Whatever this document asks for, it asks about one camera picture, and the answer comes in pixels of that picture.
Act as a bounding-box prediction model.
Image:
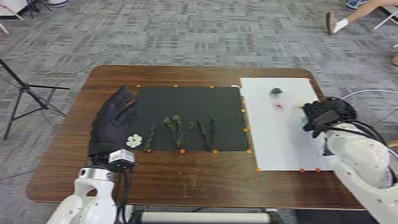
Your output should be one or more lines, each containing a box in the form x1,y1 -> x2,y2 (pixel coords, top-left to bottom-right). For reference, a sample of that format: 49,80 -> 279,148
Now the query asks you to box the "white chair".
371,3 -> 398,32

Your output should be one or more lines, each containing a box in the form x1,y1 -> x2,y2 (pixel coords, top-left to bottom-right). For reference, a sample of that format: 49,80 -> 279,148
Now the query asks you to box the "person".
323,0 -> 398,36

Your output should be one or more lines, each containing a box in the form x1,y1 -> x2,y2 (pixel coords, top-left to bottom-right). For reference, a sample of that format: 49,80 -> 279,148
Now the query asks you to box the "white cable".
339,88 -> 398,102

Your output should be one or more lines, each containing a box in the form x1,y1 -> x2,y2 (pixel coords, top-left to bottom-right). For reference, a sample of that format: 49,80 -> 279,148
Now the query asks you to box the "white sheet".
238,77 -> 341,173

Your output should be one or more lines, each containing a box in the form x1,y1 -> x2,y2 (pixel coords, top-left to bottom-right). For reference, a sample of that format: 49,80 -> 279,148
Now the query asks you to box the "pale grey bar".
128,210 -> 286,224

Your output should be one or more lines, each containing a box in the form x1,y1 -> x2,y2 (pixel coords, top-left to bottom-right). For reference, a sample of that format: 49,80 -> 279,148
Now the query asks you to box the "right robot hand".
300,96 -> 359,133

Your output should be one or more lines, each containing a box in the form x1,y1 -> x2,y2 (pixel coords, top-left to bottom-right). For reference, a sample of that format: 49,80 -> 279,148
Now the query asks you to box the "dark mat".
119,85 -> 254,153

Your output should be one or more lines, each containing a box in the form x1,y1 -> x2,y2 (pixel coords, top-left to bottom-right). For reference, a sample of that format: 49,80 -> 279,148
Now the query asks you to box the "black tripod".
0,59 -> 71,141

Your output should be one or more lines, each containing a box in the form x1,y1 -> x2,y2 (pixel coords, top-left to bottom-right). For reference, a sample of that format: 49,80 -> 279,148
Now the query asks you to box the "green sprig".
144,123 -> 158,152
161,114 -> 197,149

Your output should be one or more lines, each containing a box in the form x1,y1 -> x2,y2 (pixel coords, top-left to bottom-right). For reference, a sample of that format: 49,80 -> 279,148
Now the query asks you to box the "black cable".
348,119 -> 398,149

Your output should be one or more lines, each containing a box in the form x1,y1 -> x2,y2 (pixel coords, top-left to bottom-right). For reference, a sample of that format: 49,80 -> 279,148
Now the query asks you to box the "white flower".
124,133 -> 145,149

